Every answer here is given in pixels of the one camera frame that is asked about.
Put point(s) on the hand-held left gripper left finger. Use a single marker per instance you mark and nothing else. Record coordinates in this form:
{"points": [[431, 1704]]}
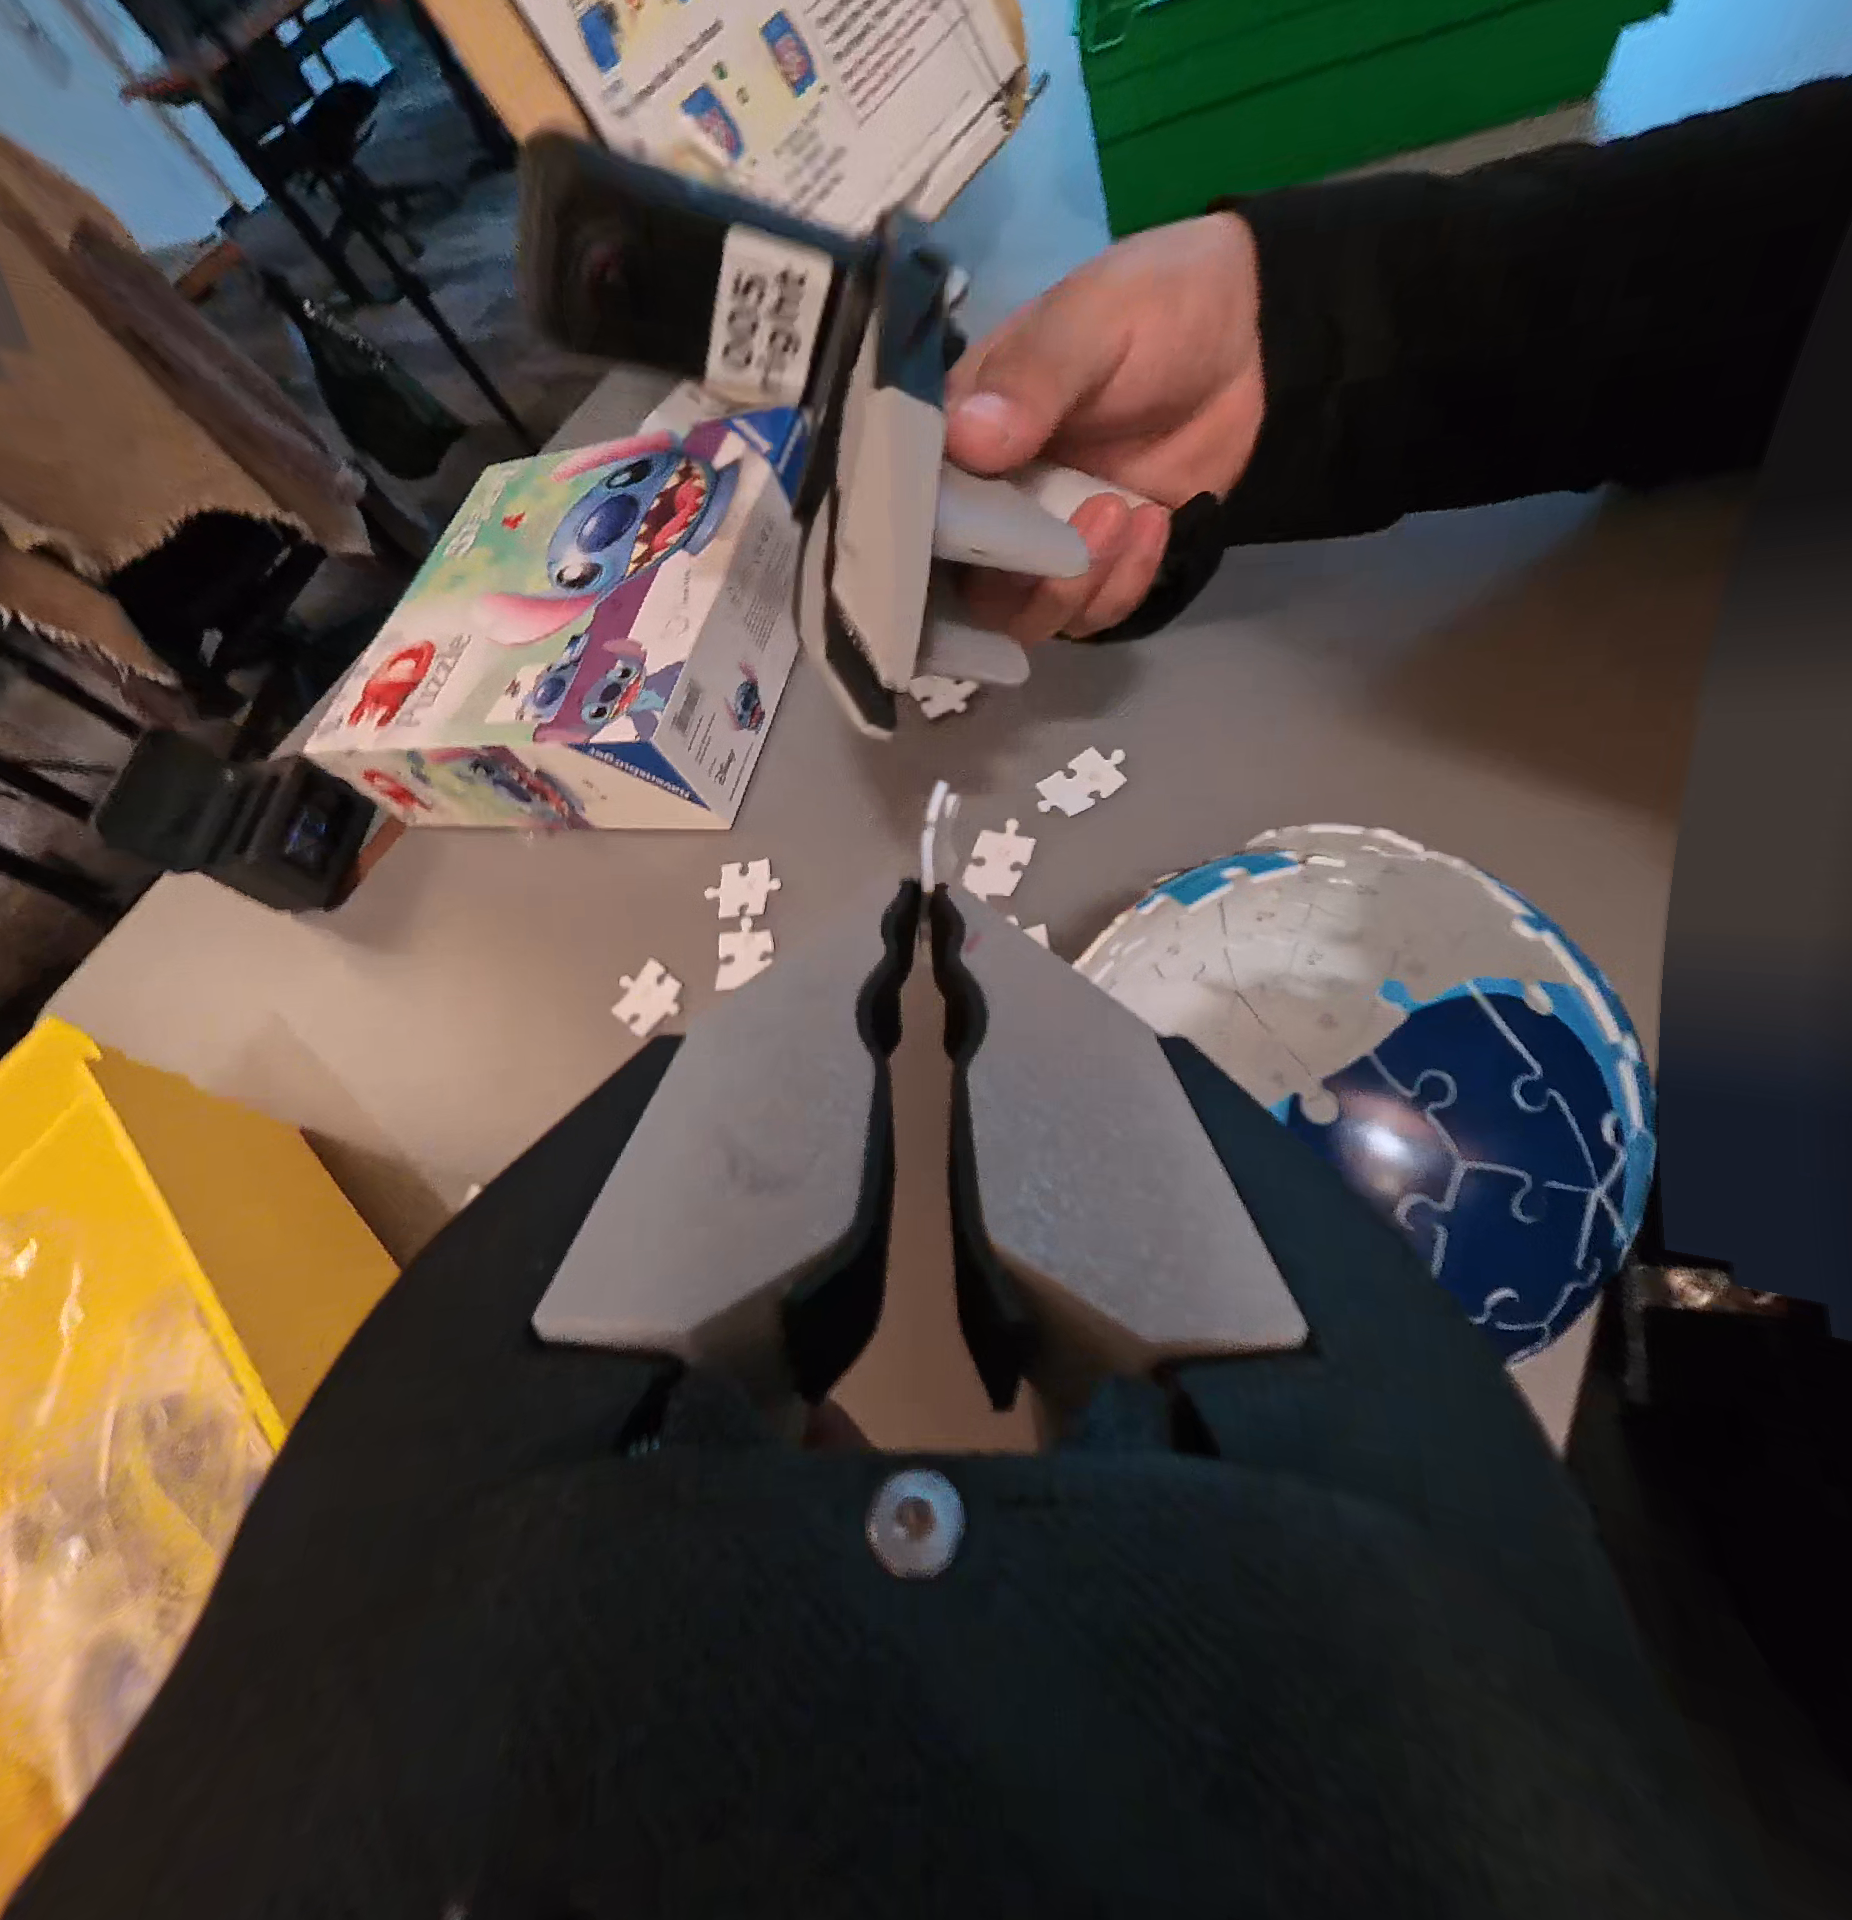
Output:
{"points": [[716, 1184]]}

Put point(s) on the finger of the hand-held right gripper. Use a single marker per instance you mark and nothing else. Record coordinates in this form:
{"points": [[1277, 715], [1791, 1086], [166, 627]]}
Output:
{"points": [[844, 662], [890, 528]]}

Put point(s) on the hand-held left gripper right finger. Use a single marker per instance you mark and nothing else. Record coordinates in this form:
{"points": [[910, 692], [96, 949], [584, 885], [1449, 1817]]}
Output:
{"points": [[1123, 1184]]}

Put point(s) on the blue monster puzzle ball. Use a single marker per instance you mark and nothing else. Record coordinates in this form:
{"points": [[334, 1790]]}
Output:
{"points": [[1467, 1140]]}

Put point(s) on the person's right forearm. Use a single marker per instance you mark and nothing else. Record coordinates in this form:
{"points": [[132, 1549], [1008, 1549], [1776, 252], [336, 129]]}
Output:
{"points": [[1467, 345]]}

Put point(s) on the person's right hand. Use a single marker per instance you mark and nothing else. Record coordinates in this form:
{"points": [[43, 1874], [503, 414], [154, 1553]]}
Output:
{"points": [[1137, 362]]}

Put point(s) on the instruction sheet on board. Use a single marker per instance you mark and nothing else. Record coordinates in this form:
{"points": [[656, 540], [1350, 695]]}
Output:
{"points": [[494, 46]]}

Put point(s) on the yellow plastic bin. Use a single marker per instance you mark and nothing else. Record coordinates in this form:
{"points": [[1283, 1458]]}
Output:
{"points": [[162, 1173]]}

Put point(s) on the brown torn cardboard sheet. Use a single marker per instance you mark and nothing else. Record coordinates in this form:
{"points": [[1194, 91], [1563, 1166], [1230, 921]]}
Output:
{"points": [[86, 377]]}

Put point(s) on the green crate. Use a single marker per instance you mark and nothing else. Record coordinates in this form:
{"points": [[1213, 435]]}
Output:
{"points": [[1315, 106]]}

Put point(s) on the black device with screen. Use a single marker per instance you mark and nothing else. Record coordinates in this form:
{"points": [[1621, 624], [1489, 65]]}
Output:
{"points": [[222, 818]]}

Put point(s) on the clear plastic bag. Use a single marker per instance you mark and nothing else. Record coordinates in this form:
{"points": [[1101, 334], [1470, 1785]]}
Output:
{"points": [[104, 1501]]}

